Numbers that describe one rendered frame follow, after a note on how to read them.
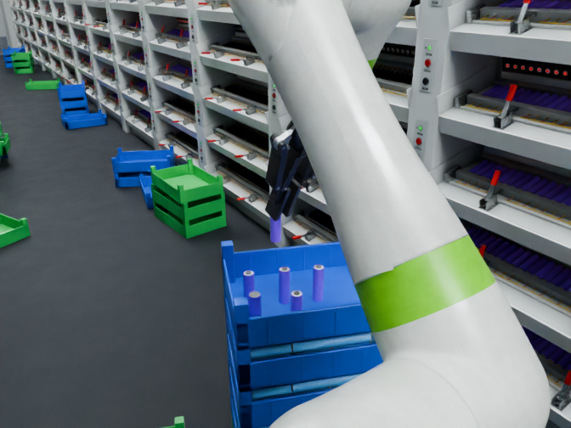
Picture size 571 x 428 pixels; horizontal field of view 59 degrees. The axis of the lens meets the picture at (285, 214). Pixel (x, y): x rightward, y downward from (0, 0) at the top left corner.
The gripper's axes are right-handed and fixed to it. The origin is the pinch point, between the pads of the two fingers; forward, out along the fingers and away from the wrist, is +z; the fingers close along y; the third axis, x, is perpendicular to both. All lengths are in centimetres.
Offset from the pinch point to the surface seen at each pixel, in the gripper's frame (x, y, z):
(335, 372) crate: -24.5, -3.0, 15.1
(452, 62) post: 13, 60, -11
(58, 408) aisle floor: 19, -30, 81
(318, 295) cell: -13.6, 1.0, 10.8
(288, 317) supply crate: -16.1, -9.6, 6.0
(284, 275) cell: -8.7, -3.7, 8.2
